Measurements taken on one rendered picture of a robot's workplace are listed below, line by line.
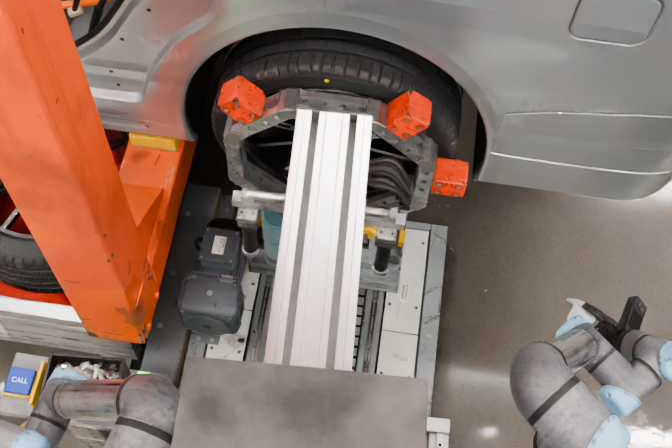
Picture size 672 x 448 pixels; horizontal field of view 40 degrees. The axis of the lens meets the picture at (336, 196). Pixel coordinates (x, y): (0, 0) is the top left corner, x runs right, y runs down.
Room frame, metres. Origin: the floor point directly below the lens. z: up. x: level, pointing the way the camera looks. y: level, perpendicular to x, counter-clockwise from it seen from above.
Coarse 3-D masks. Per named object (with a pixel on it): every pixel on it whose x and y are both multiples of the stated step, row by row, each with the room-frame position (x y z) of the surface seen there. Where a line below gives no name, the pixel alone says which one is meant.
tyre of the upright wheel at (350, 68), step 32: (288, 32) 1.44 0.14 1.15; (320, 32) 1.42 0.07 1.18; (352, 32) 1.43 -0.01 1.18; (224, 64) 1.47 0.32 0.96; (256, 64) 1.36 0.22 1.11; (288, 64) 1.34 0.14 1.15; (320, 64) 1.33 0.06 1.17; (352, 64) 1.33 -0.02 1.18; (384, 64) 1.36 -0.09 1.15; (416, 64) 1.39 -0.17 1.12; (384, 96) 1.30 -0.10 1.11; (448, 96) 1.37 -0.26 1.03; (224, 128) 1.33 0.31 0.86; (448, 128) 1.29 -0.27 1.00; (384, 192) 1.30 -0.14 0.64
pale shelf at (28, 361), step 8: (16, 360) 0.79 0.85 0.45; (24, 360) 0.79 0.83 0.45; (32, 360) 0.79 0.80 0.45; (40, 360) 0.80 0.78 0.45; (32, 368) 0.77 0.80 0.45; (0, 400) 0.68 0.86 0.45; (8, 400) 0.68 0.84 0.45; (16, 400) 0.68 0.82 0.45; (24, 400) 0.68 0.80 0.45; (0, 408) 0.66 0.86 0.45; (8, 408) 0.66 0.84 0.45; (16, 408) 0.66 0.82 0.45; (24, 408) 0.66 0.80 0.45; (32, 408) 0.66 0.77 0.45; (16, 416) 0.64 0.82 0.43; (24, 416) 0.64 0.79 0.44; (72, 424) 0.63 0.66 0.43; (80, 424) 0.63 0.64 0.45; (88, 424) 0.63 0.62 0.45; (96, 424) 0.63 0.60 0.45; (104, 424) 0.63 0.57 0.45; (112, 424) 0.63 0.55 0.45
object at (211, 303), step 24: (216, 240) 1.21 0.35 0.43; (240, 240) 1.25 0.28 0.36; (216, 264) 1.14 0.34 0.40; (240, 264) 1.18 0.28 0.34; (192, 288) 1.06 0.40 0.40; (216, 288) 1.07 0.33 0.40; (240, 288) 1.08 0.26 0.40; (192, 312) 0.99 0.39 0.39; (216, 312) 0.99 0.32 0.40; (240, 312) 1.03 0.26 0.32; (192, 336) 1.03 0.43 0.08; (216, 336) 1.03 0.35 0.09
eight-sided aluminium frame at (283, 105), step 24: (288, 96) 1.27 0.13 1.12; (312, 96) 1.27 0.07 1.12; (336, 96) 1.28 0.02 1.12; (264, 120) 1.24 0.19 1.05; (384, 120) 1.23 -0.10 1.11; (240, 144) 1.25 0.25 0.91; (408, 144) 1.21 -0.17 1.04; (432, 144) 1.26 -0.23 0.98; (240, 168) 1.25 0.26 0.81; (432, 168) 1.20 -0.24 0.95
